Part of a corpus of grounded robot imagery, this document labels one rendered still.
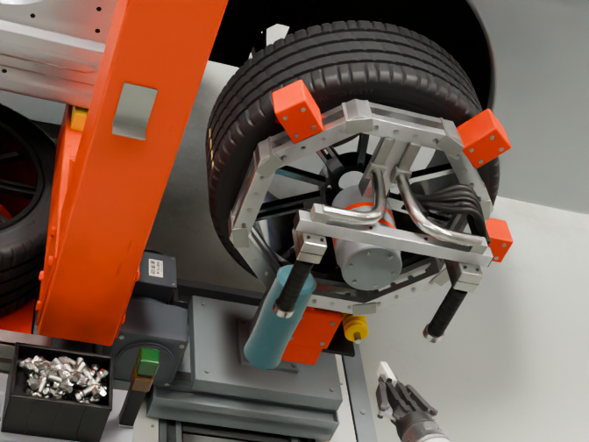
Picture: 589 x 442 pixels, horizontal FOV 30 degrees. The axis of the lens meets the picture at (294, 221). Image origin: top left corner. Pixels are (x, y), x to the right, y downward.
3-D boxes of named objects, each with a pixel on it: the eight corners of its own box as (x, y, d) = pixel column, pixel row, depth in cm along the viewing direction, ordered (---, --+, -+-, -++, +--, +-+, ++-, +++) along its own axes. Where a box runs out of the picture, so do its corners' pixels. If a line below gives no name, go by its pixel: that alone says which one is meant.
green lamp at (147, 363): (155, 362, 221) (159, 349, 219) (155, 377, 218) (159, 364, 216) (135, 359, 220) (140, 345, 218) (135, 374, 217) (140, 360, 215)
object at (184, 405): (313, 344, 320) (324, 321, 315) (329, 444, 293) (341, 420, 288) (145, 317, 306) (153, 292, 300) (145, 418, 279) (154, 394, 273)
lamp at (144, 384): (149, 378, 224) (153, 365, 222) (149, 393, 221) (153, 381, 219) (130, 375, 223) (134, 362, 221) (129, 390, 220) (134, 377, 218)
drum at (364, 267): (375, 233, 251) (398, 187, 243) (390, 299, 235) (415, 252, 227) (317, 222, 247) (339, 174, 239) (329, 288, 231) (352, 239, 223)
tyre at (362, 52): (449, 240, 290) (506, 22, 247) (469, 304, 272) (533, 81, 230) (198, 238, 281) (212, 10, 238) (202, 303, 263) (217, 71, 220)
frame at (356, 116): (421, 308, 269) (520, 135, 236) (426, 328, 264) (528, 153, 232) (206, 270, 253) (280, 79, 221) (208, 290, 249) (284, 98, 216)
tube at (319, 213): (379, 177, 233) (397, 138, 226) (393, 238, 218) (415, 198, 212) (300, 160, 228) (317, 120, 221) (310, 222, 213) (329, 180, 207)
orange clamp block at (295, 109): (320, 109, 228) (301, 77, 223) (324, 131, 222) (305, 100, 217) (290, 123, 230) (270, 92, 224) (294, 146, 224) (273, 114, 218)
